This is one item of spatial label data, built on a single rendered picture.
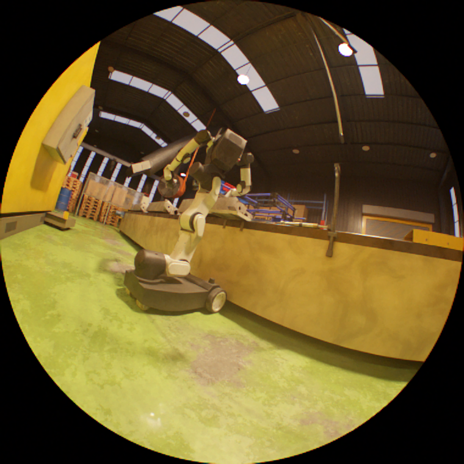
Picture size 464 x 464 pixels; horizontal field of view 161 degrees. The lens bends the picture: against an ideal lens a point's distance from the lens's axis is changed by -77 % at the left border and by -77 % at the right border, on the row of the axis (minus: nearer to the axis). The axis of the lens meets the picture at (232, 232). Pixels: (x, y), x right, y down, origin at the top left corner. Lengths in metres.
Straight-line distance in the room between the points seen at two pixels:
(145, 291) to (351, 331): 1.20
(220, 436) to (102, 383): 0.36
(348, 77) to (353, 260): 9.33
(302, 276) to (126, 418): 1.10
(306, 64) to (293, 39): 1.43
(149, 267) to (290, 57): 9.69
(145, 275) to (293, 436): 1.02
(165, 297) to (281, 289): 0.74
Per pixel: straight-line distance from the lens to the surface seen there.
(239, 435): 0.58
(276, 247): 1.18
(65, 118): 2.12
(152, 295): 0.98
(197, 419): 0.58
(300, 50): 9.58
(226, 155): 1.32
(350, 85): 9.97
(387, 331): 1.15
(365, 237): 1.09
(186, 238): 1.18
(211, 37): 10.30
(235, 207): 1.50
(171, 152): 9.32
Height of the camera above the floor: 0.50
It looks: 6 degrees up
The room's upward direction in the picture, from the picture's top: 15 degrees clockwise
